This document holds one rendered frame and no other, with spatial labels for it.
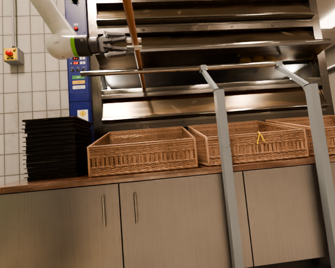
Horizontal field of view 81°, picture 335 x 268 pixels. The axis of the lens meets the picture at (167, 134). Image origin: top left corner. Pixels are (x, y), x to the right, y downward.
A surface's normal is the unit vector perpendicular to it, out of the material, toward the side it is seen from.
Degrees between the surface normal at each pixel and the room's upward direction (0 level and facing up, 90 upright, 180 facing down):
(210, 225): 90
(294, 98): 70
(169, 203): 90
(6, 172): 90
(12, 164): 90
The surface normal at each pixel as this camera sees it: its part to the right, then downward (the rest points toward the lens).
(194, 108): 0.04, -0.43
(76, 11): 0.07, -0.09
